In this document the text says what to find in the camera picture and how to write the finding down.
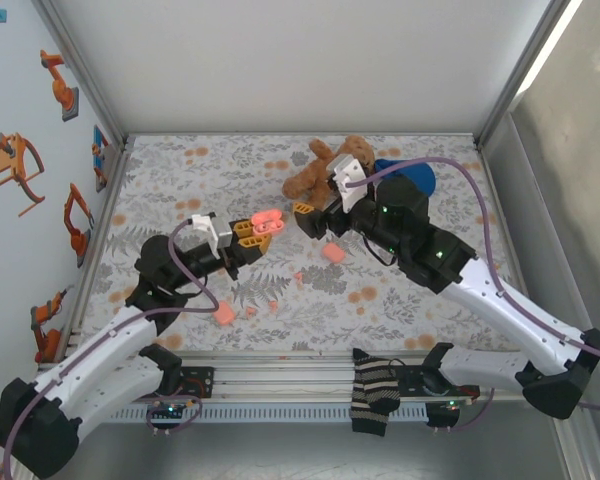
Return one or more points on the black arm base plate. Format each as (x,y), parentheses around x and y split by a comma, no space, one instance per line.
(410,385)
(200,382)

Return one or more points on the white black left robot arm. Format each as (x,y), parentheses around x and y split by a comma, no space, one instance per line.
(90,350)

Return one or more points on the orange gripper claw sticker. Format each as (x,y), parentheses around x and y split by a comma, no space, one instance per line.
(10,160)

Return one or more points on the brown teddy bear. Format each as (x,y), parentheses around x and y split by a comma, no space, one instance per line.
(310,180)

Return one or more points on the aluminium frame rail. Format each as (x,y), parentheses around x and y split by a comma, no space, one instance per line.
(495,190)
(100,235)
(300,134)

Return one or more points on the black beige striped sock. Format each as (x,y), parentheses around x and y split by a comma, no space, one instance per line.
(372,395)

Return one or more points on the wide aluminium mounting rail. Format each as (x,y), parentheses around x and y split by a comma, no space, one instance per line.
(280,375)

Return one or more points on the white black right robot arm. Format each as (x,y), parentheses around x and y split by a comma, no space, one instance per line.
(505,310)

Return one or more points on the floral patterned table mat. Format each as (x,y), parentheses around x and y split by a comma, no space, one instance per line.
(205,170)

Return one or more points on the aluminium frame post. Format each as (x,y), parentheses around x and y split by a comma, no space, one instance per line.
(525,70)
(80,70)

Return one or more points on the blue gantry machine sticker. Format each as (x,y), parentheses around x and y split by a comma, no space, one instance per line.
(100,150)

